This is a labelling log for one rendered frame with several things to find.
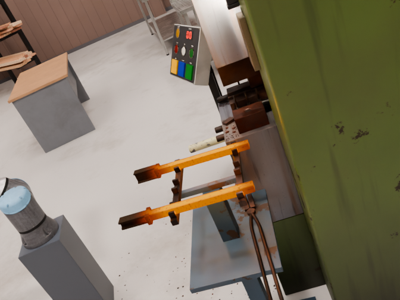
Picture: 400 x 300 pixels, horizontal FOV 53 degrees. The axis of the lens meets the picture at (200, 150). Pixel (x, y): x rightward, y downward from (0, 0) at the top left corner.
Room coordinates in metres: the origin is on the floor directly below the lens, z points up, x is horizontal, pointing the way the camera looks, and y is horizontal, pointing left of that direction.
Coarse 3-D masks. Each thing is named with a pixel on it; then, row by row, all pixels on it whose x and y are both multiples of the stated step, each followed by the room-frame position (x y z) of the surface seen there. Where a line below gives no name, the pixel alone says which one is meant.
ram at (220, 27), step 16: (192, 0) 1.41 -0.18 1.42; (208, 0) 1.40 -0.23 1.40; (224, 0) 1.40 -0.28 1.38; (208, 16) 1.41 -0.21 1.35; (224, 16) 1.40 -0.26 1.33; (208, 32) 1.41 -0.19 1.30; (224, 32) 1.40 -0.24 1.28; (240, 32) 1.39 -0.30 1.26; (224, 48) 1.40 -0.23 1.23; (240, 48) 1.39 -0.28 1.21; (224, 64) 1.41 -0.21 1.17
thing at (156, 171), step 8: (232, 144) 1.20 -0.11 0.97; (240, 144) 1.18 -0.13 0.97; (248, 144) 1.17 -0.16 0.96; (208, 152) 1.21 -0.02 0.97; (216, 152) 1.19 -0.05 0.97; (224, 152) 1.18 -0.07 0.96; (184, 160) 1.23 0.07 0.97; (192, 160) 1.21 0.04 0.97; (200, 160) 1.20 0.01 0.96; (208, 160) 1.20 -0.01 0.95; (144, 168) 1.27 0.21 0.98; (152, 168) 1.25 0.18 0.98; (160, 168) 1.24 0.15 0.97; (168, 168) 1.23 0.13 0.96; (136, 176) 1.27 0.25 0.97; (144, 176) 1.26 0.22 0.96; (152, 176) 1.26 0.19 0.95; (160, 176) 1.23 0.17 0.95
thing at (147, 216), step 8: (240, 184) 0.96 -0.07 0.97; (248, 184) 0.95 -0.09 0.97; (216, 192) 0.97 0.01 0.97; (224, 192) 0.96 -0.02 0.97; (232, 192) 0.95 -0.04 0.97; (248, 192) 0.94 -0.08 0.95; (184, 200) 1.00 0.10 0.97; (192, 200) 0.99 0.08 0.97; (200, 200) 0.97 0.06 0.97; (208, 200) 0.96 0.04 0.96; (216, 200) 0.96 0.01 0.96; (224, 200) 0.95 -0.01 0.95; (160, 208) 1.01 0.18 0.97; (168, 208) 1.00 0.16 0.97; (176, 208) 0.98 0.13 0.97; (184, 208) 0.98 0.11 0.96; (192, 208) 0.97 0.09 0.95; (128, 216) 1.04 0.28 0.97; (136, 216) 1.02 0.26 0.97; (144, 216) 1.01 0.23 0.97; (152, 216) 1.00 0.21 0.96; (160, 216) 1.00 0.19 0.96; (128, 224) 1.03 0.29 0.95; (136, 224) 1.01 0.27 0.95
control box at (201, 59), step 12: (180, 24) 2.21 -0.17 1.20; (180, 36) 2.17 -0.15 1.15; (192, 36) 2.03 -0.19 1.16; (204, 36) 1.96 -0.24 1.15; (180, 48) 2.15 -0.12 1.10; (192, 48) 2.00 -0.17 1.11; (204, 48) 1.95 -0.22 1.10; (180, 60) 2.13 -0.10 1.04; (192, 60) 1.99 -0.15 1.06; (204, 60) 1.95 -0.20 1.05; (204, 72) 1.94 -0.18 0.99; (204, 84) 1.94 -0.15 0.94
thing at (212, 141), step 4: (204, 140) 1.93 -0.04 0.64; (208, 140) 1.92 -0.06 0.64; (212, 140) 1.91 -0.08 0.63; (216, 140) 1.91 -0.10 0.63; (224, 140) 1.90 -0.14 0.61; (192, 144) 1.95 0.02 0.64; (196, 144) 1.93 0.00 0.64; (200, 144) 1.93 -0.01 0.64; (204, 144) 1.92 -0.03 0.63; (208, 144) 1.91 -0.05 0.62; (212, 144) 1.91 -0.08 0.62; (216, 144) 1.91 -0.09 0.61; (192, 148) 1.93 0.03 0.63; (196, 148) 1.92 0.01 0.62; (200, 148) 1.92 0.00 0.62; (204, 148) 1.92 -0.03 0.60; (192, 152) 1.93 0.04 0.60
